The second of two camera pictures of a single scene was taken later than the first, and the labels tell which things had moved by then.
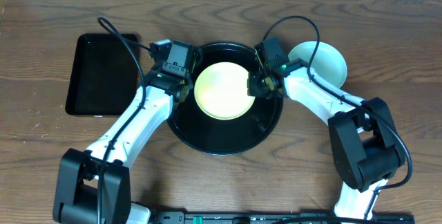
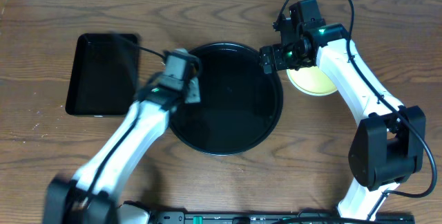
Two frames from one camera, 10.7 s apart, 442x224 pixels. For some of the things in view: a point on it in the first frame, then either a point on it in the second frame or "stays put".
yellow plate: x=221 y=90 → x=311 y=81
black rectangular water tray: x=105 y=76 stays put
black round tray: x=219 y=137 stays put
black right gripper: x=260 y=86 → x=268 y=59
